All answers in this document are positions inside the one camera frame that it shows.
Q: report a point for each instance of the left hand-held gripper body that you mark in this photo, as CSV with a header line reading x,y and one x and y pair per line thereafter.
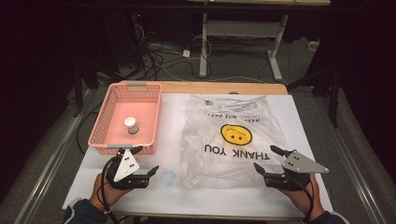
x,y
126,168

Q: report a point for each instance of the white power strip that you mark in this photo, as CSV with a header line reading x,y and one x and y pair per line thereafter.
x,y
313,45

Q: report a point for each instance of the clear plastic bag smiley print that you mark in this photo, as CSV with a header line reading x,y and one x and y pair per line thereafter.
x,y
218,161

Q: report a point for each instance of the white board sheet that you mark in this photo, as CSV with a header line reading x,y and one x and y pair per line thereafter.
x,y
174,124

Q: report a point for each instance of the small white-lidded jar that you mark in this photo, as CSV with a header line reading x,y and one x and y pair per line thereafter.
x,y
131,124

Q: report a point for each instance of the white metal desk frame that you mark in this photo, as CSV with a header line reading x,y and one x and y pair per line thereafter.
x,y
243,28

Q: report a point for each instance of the person's left hand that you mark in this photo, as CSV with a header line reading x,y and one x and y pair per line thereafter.
x,y
107,194

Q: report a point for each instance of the white power adapter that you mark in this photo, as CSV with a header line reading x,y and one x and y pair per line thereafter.
x,y
186,53

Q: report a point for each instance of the person's right hand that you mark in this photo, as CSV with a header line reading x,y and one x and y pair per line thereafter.
x,y
308,199

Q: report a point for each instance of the pink plastic basket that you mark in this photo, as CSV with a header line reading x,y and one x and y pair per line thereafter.
x,y
137,109

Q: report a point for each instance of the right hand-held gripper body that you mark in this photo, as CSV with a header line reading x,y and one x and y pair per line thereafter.
x,y
300,163

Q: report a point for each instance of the black metal stand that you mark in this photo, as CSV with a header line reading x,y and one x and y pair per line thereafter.
x,y
81,84
333,93

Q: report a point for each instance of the metal floor rail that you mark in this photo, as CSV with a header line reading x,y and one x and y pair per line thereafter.
x,y
53,158
351,161

